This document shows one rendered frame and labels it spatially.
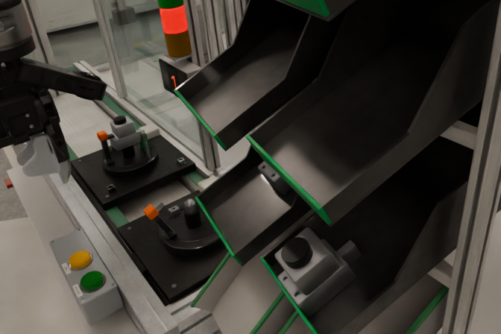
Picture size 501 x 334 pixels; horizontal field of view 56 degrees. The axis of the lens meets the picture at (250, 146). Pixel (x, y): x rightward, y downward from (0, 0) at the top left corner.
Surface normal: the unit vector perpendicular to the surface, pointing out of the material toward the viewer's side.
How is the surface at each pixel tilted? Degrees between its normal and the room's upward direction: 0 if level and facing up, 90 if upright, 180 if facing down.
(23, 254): 0
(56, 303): 0
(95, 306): 90
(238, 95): 25
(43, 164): 93
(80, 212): 0
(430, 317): 90
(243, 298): 45
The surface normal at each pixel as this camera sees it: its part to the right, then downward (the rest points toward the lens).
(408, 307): -0.70, -0.40
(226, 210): -0.47, -0.65
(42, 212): -0.10, -0.85
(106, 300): 0.58, 0.38
